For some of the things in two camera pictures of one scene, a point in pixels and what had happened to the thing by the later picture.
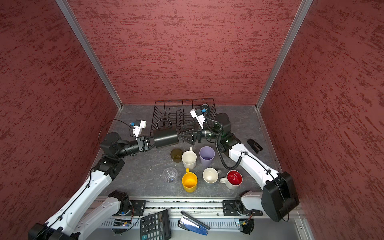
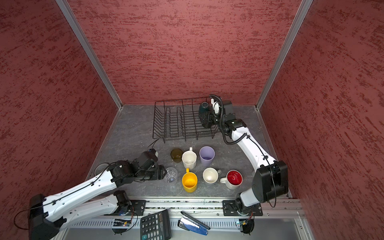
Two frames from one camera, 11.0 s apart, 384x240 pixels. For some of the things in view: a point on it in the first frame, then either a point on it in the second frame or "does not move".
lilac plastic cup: [207, 154] does not move
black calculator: [155, 226] does not move
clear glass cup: [169, 174] does not move
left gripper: [144, 145] -> [158, 174]
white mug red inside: [233, 180] does not move
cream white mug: [210, 175] does not move
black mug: [165, 134] -> [207, 120]
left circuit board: [120, 222] does not move
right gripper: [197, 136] -> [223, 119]
